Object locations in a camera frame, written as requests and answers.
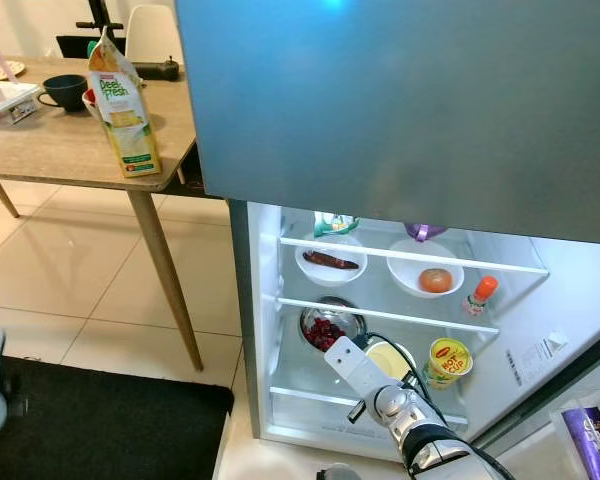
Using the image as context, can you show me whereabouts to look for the black mug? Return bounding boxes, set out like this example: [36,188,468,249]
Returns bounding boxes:
[40,74,91,112]

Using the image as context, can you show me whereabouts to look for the black remote controller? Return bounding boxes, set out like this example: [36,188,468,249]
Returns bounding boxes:
[135,58,182,82]

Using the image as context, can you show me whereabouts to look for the black chair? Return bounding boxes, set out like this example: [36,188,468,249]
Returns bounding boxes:
[55,35,126,59]

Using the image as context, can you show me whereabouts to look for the metal bowl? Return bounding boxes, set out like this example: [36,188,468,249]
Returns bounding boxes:
[298,297,366,353]

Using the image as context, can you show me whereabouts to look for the yellow green juice carton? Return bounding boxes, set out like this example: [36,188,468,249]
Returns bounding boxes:
[87,27,163,179]

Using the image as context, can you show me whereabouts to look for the silver two-door fridge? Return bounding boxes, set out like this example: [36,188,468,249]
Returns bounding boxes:
[175,0,600,467]

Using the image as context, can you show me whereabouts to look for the purple chocolate pack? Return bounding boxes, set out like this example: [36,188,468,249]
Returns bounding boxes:
[558,405,600,480]

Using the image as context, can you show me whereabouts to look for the red bowl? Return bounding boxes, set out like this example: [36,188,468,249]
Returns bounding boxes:
[81,88,102,117]

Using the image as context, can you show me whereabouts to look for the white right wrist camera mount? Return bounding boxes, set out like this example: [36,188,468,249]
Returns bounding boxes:
[332,335,391,401]

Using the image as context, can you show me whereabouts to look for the white plastic chair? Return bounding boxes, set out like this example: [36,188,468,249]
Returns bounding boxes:
[125,5,179,63]

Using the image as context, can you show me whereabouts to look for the wooden table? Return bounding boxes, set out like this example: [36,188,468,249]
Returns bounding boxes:
[0,55,206,372]

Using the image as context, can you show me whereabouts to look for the red dried berries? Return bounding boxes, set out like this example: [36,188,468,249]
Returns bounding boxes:
[304,318,349,351]

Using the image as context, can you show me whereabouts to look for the red tomato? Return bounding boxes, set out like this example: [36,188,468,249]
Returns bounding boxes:
[418,268,454,294]

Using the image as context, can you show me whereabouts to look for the clear plastic food container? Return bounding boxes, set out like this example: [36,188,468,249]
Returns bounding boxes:
[0,80,41,127]

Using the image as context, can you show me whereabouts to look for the green white food packet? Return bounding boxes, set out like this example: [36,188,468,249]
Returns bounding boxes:
[313,212,361,239]

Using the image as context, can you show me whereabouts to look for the purple container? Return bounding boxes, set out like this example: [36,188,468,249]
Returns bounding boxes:
[403,222,449,243]

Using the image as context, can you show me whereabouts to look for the black foam mat tiles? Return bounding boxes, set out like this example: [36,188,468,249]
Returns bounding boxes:
[173,140,207,198]

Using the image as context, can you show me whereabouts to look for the plate with food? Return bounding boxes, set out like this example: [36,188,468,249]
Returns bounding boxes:
[0,60,28,81]

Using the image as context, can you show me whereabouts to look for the small bottle with orange cap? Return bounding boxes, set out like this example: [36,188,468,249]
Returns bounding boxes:
[462,275,501,319]

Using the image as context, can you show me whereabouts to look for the black metal stand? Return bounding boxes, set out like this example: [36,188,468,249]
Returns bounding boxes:
[75,0,126,31]

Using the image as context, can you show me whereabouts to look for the dark floor mat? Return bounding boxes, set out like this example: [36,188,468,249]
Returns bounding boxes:
[0,355,234,480]

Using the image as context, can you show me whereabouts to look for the white bowl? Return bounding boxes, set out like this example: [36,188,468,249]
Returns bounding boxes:
[386,240,465,299]
[294,235,368,288]

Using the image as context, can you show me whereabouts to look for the yellow green instant noodle cup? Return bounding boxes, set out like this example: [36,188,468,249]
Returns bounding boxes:
[423,337,474,391]

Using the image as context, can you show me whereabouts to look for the silver fridge upper door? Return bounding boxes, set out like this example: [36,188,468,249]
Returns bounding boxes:
[175,0,600,247]

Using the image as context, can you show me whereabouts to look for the glass fridge shelf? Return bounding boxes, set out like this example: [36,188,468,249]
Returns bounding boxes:
[275,296,501,335]
[278,236,551,277]
[268,385,361,411]

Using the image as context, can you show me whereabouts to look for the brown sausage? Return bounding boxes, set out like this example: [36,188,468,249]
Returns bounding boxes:
[302,250,361,272]

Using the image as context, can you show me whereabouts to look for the pale yellow food dish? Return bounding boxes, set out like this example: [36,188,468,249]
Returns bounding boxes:
[365,340,417,382]

